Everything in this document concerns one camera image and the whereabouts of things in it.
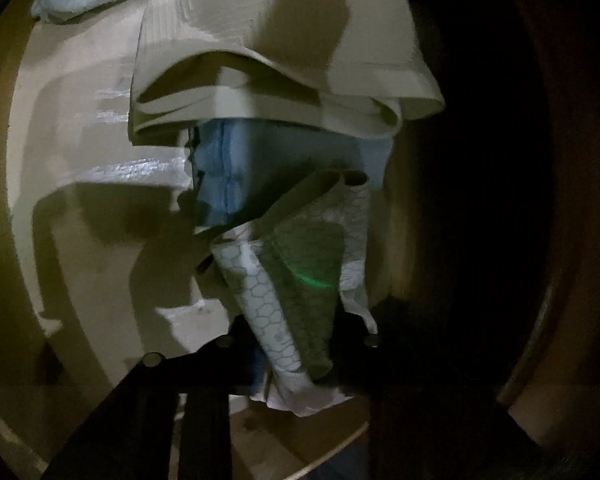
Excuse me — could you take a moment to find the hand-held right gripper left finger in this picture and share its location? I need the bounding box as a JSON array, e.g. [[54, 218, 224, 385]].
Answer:
[[42, 317, 256, 480]]

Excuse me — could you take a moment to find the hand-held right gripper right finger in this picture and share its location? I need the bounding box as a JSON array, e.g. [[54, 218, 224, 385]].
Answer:
[[330, 317, 481, 480]]

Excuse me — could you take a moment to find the white hexagon print underwear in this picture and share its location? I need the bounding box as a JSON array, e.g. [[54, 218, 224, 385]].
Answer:
[[210, 169, 379, 418]]

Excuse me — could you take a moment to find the blue denim garment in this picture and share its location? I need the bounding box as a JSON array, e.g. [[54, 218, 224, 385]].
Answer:
[[187, 117, 396, 236]]

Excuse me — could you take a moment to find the beige underwear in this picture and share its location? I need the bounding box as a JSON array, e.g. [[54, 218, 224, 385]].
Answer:
[[127, 0, 447, 147]]

